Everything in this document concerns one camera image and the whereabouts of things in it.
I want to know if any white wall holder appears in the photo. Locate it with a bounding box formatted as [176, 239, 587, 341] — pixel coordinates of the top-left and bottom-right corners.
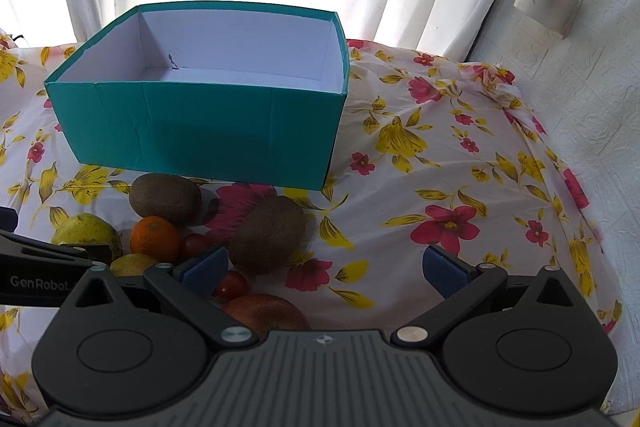
[513, 0, 582, 38]

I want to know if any red cherry tomato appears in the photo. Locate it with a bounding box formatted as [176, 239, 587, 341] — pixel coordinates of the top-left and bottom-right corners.
[214, 270, 252, 305]
[180, 233, 212, 259]

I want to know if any red apple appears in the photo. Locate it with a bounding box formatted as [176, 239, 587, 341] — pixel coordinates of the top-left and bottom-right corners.
[221, 294, 311, 339]

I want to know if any yellow-green pear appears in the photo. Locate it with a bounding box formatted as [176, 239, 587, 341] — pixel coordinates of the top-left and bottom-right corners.
[51, 213, 122, 259]

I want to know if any teal cardboard box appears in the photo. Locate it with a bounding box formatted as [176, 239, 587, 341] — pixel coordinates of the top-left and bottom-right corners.
[44, 1, 349, 190]

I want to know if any small orange mandarin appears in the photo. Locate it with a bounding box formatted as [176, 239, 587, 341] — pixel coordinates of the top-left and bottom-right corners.
[129, 216, 181, 262]

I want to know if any floral bed sheet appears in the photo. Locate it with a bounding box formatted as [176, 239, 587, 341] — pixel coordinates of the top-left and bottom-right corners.
[1, 35, 626, 425]

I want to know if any brown kiwi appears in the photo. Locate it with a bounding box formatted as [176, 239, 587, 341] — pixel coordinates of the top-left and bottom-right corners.
[228, 196, 306, 277]
[129, 173, 202, 225]

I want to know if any yellow pear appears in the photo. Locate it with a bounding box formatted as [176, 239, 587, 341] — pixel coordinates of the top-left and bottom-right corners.
[110, 254, 157, 277]

